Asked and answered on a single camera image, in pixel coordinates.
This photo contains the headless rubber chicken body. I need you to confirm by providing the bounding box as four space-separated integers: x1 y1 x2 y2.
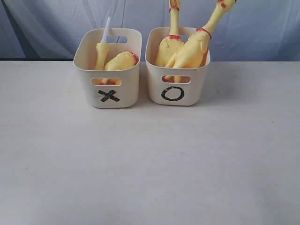
99 51 139 85

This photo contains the rubber chicken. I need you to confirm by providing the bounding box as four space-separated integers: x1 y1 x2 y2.
154 0 184 67
165 0 236 68

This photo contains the detached chicken head with tube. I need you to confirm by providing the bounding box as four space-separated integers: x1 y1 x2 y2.
95 17 111 70

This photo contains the cream bin marked O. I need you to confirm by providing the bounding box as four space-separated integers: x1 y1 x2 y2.
145 27 210 106

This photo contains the cream bin marked X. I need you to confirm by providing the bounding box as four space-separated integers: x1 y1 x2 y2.
73 28 142 108

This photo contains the blue grey backdrop curtain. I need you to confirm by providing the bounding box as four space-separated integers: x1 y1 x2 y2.
0 0 300 61

